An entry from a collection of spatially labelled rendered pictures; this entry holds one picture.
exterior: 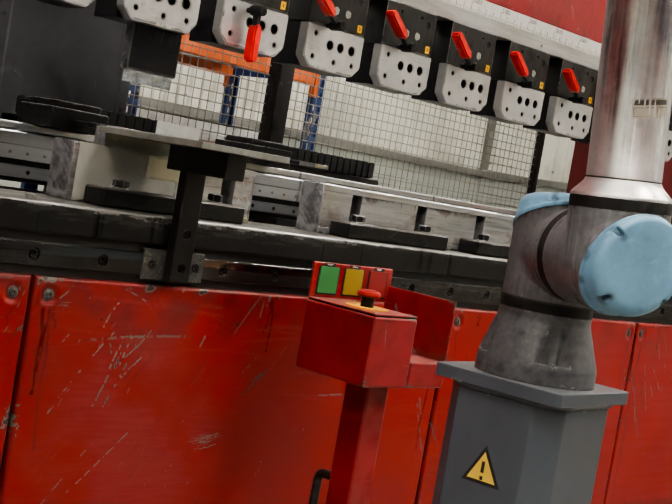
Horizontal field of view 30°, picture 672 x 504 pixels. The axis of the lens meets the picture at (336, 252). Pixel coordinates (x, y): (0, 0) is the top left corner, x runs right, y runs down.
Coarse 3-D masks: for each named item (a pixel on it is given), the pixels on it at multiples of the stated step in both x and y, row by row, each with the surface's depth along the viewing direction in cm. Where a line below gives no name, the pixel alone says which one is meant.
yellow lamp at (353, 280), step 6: (348, 270) 215; (354, 270) 216; (360, 270) 217; (348, 276) 215; (354, 276) 216; (360, 276) 217; (348, 282) 215; (354, 282) 216; (360, 282) 217; (348, 288) 215; (354, 288) 216; (360, 288) 217; (348, 294) 216; (354, 294) 217
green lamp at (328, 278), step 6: (324, 270) 210; (330, 270) 211; (336, 270) 212; (324, 276) 211; (330, 276) 212; (336, 276) 213; (318, 282) 210; (324, 282) 211; (330, 282) 212; (336, 282) 213; (318, 288) 210; (324, 288) 211; (330, 288) 212
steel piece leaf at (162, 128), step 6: (156, 126) 197; (162, 126) 197; (168, 126) 198; (174, 126) 199; (180, 126) 200; (186, 126) 200; (150, 132) 198; (156, 132) 197; (162, 132) 198; (168, 132) 198; (174, 132) 199; (180, 132) 200; (186, 132) 201; (192, 132) 201; (198, 132) 202; (186, 138) 201; (192, 138) 202; (198, 138) 202
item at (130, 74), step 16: (128, 32) 205; (144, 32) 206; (160, 32) 208; (128, 48) 205; (144, 48) 206; (160, 48) 209; (176, 48) 211; (128, 64) 205; (144, 64) 207; (160, 64) 209; (176, 64) 212; (128, 80) 206; (144, 80) 208; (160, 80) 211
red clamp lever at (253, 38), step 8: (248, 8) 216; (256, 8) 213; (264, 8) 213; (256, 16) 214; (256, 24) 214; (248, 32) 214; (256, 32) 214; (248, 40) 214; (256, 40) 214; (248, 48) 214; (256, 48) 214; (248, 56) 214; (256, 56) 214
